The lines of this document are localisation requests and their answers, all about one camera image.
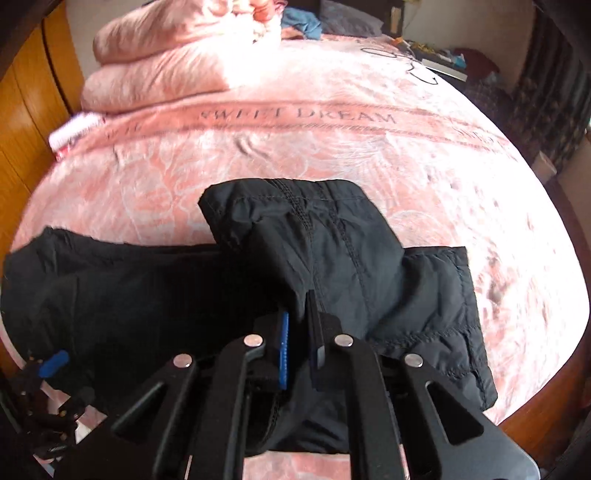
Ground black pants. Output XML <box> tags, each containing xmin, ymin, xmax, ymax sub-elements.
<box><xmin>1</xmin><ymin>179</ymin><xmax>498</xmax><ymax>455</ymax></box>

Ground pink white towel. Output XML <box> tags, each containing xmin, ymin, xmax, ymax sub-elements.
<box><xmin>48</xmin><ymin>112</ymin><xmax>105</xmax><ymax>157</ymax></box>

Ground pink bed cover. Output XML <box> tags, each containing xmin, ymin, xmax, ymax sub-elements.
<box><xmin>14</xmin><ymin>41</ymin><xmax>589</xmax><ymax>433</ymax></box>

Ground dark patterned curtain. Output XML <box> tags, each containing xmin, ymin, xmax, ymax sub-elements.
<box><xmin>464</xmin><ymin>12</ymin><xmax>590</xmax><ymax>171</ymax></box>

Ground lower pink pillow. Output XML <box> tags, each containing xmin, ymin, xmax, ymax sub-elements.
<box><xmin>80</xmin><ymin>43</ymin><xmax>238</xmax><ymax>113</ymax></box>

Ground pink pillow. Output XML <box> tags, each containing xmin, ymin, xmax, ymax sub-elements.
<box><xmin>80</xmin><ymin>43</ymin><xmax>238</xmax><ymax>113</ymax></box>
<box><xmin>93</xmin><ymin>1</ymin><xmax>274</xmax><ymax>65</ymax></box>

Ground upper pink pillow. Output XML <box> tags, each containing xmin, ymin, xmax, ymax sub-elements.
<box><xmin>93</xmin><ymin>1</ymin><xmax>274</xmax><ymax>65</ymax></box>

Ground red cloth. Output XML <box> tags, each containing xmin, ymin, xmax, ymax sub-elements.
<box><xmin>453</xmin><ymin>48</ymin><xmax>500</xmax><ymax>82</ymax></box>

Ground blue cloth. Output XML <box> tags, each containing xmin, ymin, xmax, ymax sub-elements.
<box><xmin>280</xmin><ymin>7</ymin><xmax>322</xmax><ymax>40</ymax></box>

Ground dark grey pillow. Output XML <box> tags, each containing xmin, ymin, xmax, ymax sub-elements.
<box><xmin>320</xmin><ymin>1</ymin><xmax>384</xmax><ymax>38</ymax></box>

